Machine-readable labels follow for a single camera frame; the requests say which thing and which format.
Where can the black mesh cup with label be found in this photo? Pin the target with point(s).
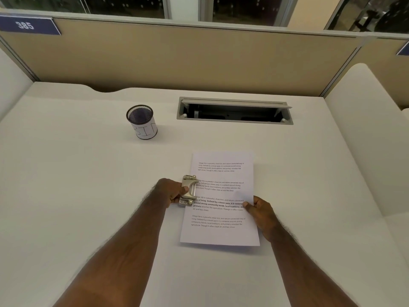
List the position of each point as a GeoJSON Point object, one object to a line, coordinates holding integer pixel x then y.
{"type": "Point", "coordinates": [142, 122]}

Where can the white printed paper sheet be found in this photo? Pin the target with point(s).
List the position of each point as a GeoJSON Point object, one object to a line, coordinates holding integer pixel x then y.
{"type": "Point", "coordinates": [223, 201]}

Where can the silver metal hole punch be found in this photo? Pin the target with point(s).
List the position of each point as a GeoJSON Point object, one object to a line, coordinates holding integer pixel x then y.
{"type": "Point", "coordinates": [189, 190]}

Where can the window frame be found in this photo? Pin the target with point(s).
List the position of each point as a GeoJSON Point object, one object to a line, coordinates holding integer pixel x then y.
{"type": "Point", "coordinates": [182, 9]}

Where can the blue number sign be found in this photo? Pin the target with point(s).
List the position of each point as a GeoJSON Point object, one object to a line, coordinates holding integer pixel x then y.
{"type": "Point", "coordinates": [27, 25]}

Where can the white side divider panel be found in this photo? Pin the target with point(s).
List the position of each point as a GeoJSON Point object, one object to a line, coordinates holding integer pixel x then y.
{"type": "Point", "coordinates": [367, 131]}
{"type": "Point", "coordinates": [12, 79]}

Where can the person's right thumb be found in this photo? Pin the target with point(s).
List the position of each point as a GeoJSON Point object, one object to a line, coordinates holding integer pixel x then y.
{"type": "Point", "coordinates": [248, 205]}

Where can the beige desk partition panel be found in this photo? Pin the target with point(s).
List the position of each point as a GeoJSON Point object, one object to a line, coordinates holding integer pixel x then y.
{"type": "Point", "coordinates": [191, 57]}

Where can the person's left hand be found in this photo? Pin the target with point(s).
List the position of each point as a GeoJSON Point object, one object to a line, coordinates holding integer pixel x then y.
{"type": "Point", "coordinates": [166, 189]}

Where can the person's left thumb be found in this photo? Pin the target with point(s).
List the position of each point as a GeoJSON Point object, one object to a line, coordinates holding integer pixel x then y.
{"type": "Point", "coordinates": [182, 189]}

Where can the person's right hand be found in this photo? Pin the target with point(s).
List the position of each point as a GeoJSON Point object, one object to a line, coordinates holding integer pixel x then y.
{"type": "Point", "coordinates": [262, 214]}

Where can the person's right forearm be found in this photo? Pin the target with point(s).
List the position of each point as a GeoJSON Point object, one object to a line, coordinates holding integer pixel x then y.
{"type": "Point", "coordinates": [306, 268]}

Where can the person's left forearm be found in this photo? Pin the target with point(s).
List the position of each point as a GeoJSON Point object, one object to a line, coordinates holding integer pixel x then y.
{"type": "Point", "coordinates": [121, 255]}

